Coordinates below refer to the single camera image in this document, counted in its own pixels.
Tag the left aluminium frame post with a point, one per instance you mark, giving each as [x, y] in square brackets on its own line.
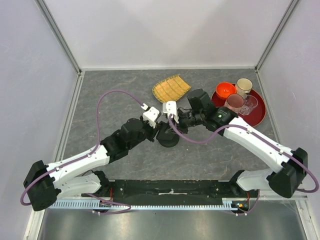
[58, 34]

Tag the clear glass cup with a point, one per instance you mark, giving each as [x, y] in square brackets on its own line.
[250, 103]

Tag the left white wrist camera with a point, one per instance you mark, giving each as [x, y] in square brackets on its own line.
[151, 115]

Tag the aluminium frame post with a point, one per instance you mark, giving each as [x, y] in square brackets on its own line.
[293, 4]
[58, 34]

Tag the woven bamboo tray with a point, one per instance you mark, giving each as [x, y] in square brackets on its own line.
[170, 89]

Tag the black smartphone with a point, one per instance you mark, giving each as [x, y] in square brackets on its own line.
[167, 134]

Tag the slotted cable duct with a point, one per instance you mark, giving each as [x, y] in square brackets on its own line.
[97, 205]

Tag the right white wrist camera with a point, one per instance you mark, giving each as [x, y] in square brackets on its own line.
[170, 108]

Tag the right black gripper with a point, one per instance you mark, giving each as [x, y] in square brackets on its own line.
[180, 125]

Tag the red round tray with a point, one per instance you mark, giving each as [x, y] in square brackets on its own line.
[255, 117]

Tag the white ceramic mug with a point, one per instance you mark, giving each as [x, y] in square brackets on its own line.
[243, 87]

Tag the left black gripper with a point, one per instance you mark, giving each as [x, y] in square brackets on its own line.
[154, 130]

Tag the black phone stand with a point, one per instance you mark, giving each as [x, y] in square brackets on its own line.
[168, 145]

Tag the pink mug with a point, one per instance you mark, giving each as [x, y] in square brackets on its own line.
[234, 102]

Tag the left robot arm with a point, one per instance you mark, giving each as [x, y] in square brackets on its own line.
[45, 183]

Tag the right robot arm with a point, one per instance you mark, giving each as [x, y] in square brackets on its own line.
[287, 168]

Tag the orange bowl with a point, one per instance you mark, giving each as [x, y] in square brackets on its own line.
[224, 89]

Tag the right aluminium frame post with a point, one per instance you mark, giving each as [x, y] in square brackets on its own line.
[293, 4]

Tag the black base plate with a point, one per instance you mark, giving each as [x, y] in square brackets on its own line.
[172, 192]

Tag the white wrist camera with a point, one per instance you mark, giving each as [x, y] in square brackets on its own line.
[151, 115]
[170, 108]

